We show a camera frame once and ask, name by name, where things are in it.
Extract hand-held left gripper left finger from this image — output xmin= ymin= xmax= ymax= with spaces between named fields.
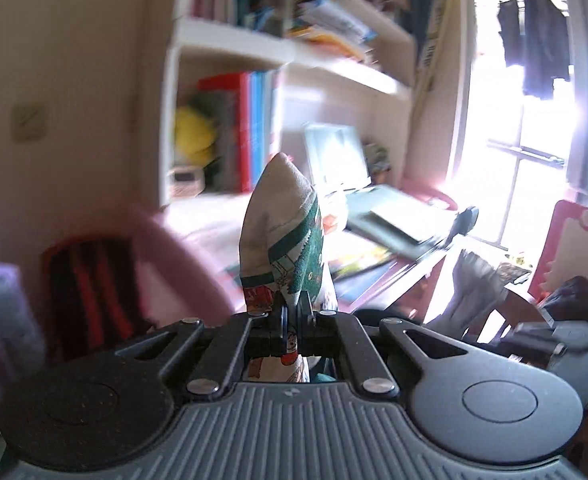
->
xmin=116 ymin=292 xmax=289 ymax=400

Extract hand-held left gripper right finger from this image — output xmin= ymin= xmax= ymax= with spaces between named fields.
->
xmin=287 ymin=291 xmax=457 ymax=397

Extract green white printed snack packet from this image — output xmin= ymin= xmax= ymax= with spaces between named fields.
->
xmin=238 ymin=152 xmax=339 ymax=385

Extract pink cat shaped board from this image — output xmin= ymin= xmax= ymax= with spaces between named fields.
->
xmin=529 ymin=200 xmax=588 ymax=311

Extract pink desk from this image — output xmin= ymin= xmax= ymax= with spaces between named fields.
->
xmin=166 ymin=180 xmax=462 ymax=321

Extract black desk clamp lamp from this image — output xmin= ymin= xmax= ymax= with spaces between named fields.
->
xmin=414 ymin=205 xmax=480 ymax=263

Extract open laptop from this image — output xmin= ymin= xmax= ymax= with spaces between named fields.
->
xmin=303 ymin=122 xmax=460 ymax=258

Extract row of upright books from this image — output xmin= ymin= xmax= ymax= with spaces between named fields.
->
xmin=196 ymin=71 xmax=282 ymax=193

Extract yellow plush toy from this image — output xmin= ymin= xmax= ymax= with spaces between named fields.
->
xmin=175 ymin=105 xmax=220 ymax=168

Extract white bookshelf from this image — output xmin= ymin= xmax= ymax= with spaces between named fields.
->
xmin=158 ymin=0 xmax=420 ymax=208

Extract purple cloth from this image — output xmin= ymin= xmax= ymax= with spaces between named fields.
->
xmin=0 ymin=237 xmax=47 ymax=413

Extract hanging dark clothes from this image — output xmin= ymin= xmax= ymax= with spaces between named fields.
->
xmin=496 ymin=0 xmax=572 ymax=101

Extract stack of slanted books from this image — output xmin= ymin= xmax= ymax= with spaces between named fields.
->
xmin=286 ymin=0 xmax=380 ymax=63

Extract window frame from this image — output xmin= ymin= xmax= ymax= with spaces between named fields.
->
xmin=446 ymin=0 xmax=588 ymax=261

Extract beige wall switch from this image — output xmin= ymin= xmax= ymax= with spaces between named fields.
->
xmin=11 ymin=102 xmax=50 ymax=143

